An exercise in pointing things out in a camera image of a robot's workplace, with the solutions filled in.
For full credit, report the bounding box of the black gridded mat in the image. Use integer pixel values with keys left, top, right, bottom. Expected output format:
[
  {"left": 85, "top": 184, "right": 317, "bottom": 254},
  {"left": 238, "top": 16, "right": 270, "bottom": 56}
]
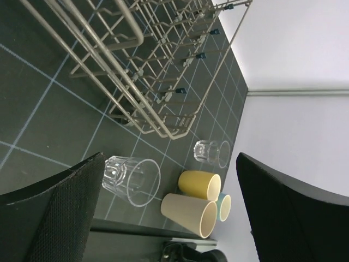
[{"left": 1, "top": 1, "right": 247, "bottom": 230}]

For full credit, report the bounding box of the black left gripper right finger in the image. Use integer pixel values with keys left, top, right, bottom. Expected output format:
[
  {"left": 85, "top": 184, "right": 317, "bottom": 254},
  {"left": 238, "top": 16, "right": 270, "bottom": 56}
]
[{"left": 236, "top": 153, "right": 348, "bottom": 261}]

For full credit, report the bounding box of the grey wire dish rack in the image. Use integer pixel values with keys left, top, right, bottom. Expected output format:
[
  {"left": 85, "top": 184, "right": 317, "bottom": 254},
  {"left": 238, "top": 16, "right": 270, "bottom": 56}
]
[{"left": 22, "top": 1, "right": 251, "bottom": 140}]

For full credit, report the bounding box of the small clear faceted glass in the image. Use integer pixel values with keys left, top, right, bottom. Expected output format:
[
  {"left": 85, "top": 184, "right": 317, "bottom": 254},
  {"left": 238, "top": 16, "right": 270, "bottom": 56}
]
[{"left": 193, "top": 140, "right": 231, "bottom": 169}]

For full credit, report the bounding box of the yellow mug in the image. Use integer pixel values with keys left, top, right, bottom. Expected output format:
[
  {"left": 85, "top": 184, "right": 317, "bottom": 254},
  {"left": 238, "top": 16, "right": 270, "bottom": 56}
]
[{"left": 178, "top": 170, "right": 221, "bottom": 201}]

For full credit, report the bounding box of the beige cup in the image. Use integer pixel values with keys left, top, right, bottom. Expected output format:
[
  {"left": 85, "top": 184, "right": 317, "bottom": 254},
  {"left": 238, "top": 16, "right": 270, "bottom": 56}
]
[{"left": 160, "top": 193, "right": 218, "bottom": 239}]

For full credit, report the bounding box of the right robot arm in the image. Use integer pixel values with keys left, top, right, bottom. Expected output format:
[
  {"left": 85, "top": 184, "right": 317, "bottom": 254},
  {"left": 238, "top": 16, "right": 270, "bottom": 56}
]
[{"left": 160, "top": 242, "right": 228, "bottom": 262}]

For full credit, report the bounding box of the large clear faceted glass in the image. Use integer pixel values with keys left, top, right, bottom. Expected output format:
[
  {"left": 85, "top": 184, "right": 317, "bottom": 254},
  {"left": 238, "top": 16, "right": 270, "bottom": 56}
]
[{"left": 102, "top": 156, "right": 161, "bottom": 207}]

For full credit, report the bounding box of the blue mug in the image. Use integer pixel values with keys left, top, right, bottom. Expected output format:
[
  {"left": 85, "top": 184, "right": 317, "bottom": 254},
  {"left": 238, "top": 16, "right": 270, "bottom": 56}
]
[{"left": 216, "top": 193, "right": 231, "bottom": 222}]

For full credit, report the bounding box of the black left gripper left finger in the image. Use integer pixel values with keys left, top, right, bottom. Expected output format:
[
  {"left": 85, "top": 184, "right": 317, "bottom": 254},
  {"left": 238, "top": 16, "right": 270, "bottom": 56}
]
[{"left": 1, "top": 152, "right": 105, "bottom": 261}]

